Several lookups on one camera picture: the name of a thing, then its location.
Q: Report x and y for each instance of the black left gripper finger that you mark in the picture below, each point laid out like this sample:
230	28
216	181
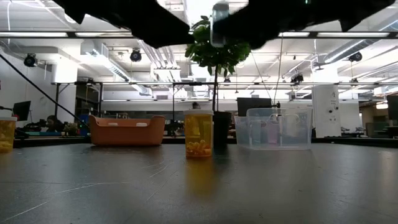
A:
164	31

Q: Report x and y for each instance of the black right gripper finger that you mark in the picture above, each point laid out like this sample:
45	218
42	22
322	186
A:
252	28

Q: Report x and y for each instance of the pink pill bottle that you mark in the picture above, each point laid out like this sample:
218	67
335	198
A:
273	133

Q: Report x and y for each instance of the large amber pill bottle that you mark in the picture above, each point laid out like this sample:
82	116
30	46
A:
199	140

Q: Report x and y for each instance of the small amber pill bottle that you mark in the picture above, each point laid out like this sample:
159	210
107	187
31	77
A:
7	137

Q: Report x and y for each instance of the orange plastic bin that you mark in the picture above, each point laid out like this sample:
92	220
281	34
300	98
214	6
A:
124	133

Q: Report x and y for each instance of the clear plastic bin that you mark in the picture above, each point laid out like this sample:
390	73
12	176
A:
298	140

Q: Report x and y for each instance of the black ceiling spotlight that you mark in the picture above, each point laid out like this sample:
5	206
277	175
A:
135	56
30	60
355	56

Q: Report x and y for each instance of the green leafy potted tree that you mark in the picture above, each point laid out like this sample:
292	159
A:
217	56

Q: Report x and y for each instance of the black monitor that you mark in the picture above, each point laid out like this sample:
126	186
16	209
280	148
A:
21	109
253	104
392	107

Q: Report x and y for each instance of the white pillar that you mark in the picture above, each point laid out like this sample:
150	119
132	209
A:
325	99

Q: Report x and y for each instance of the seated person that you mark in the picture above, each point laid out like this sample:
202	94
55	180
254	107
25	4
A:
54	123

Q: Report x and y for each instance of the wooden top workbench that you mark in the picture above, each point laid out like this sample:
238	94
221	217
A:
40	133

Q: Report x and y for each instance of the black table edge frame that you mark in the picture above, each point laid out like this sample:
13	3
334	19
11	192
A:
367	141

